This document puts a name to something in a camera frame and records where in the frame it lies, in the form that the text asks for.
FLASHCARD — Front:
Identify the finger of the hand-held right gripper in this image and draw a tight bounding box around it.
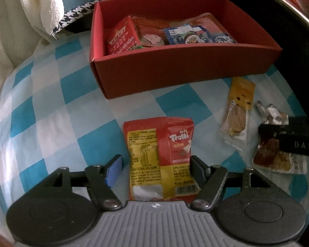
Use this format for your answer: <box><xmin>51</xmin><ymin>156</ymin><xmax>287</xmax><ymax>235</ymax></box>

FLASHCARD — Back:
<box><xmin>288</xmin><ymin>116</ymin><xmax>309</xmax><ymax>130</ymax></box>
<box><xmin>258</xmin><ymin>123</ymin><xmax>291</xmax><ymax>138</ymax></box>

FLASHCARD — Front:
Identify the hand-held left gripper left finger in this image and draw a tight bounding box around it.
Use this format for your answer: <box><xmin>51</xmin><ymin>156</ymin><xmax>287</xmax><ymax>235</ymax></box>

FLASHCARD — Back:
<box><xmin>40</xmin><ymin>154</ymin><xmax>124</xmax><ymax>211</ymax></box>

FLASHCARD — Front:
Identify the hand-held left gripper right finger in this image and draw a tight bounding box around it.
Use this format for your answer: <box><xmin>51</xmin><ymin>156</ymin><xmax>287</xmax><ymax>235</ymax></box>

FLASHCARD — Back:
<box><xmin>190</xmin><ymin>155</ymin><xmax>273</xmax><ymax>211</ymax></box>

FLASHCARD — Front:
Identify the brown silver snack packet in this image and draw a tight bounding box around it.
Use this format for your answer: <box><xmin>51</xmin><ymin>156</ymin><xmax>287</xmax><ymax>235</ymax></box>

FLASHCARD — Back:
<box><xmin>252</xmin><ymin>100</ymin><xmax>308</xmax><ymax>176</ymax></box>

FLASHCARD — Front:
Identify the red yellow gummy packet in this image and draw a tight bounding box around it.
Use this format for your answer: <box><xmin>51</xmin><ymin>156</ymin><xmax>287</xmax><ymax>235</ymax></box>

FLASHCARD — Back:
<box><xmin>123</xmin><ymin>117</ymin><xmax>202</xmax><ymax>202</ymax></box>

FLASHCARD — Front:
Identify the red cardboard box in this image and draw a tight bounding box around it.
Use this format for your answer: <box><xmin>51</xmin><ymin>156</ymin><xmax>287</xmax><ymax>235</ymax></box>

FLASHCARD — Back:
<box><xmin>89</xmin><ymin>0</ymin><xmax>283</xmax><ymax>100</ymax></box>

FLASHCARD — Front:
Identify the yellow clear snack packet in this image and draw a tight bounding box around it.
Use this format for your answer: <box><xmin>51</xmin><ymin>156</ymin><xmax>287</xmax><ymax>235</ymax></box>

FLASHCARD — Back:
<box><xmin>218</xmin><ymin>77</ymin><xmax>256</xmax><ymax>152</ymax></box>

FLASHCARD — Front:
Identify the dark-edged side table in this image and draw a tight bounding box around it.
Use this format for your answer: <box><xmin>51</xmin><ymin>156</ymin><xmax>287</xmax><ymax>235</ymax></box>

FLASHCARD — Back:
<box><xmin>221</xmin><ymin>0</ymin><xmax>309</xmax><ymax>125</ymax></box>

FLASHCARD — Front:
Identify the blue white checkered cloth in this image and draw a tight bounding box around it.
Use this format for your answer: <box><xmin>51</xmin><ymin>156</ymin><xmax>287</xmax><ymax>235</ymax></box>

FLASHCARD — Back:
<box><xmin>0</xmin><ymin>28</ymin><xmax>309</xmax><ymax>240</ymax></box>

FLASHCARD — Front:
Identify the pink red snack packet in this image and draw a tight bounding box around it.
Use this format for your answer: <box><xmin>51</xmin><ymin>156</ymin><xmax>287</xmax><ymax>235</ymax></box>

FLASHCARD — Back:
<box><xmin>193</xmin><ymin>12</ymin><xmax>238</xmax><ymax>45</ymax></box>

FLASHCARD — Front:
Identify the blue snack packet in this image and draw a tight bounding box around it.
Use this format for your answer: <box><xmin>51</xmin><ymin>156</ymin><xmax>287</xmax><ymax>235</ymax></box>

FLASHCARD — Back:
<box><xmin>164</xmin><ymin>24</ymin><xmax>215</xmax><ymax>46</ymax></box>

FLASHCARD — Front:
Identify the red packet with white print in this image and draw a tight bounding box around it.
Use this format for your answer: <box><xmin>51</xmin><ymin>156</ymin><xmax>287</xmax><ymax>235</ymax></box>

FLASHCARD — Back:
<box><xmin>105</xmin><ymin>15</ymin><xmax>145</xmax><ymax>56</ymax></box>

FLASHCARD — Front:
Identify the red packet with face picture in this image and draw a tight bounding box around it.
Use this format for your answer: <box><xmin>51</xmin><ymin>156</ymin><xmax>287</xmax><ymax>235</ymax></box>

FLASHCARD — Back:
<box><xmin>132</xmin><ymin>15</ymin><xmax>171</xmax><ymax>48</ymax></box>

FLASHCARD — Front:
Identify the white fluffy blanket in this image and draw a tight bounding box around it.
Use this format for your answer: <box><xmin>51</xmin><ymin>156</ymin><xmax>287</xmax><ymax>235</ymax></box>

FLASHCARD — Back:
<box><xmin>0</xmin><ymin>0</ymin><xmax>65</xmax><ymax>120</ymax></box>

